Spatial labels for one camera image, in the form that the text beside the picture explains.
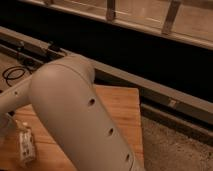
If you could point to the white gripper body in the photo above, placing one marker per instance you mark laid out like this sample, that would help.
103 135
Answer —
7 125

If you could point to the small white labelled bottle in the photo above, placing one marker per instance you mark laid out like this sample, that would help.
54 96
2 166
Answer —
26 144

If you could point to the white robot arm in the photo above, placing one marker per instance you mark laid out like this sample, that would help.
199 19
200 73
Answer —
62 95

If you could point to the metal floor rail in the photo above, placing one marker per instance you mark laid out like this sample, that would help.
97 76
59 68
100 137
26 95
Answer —
185 113

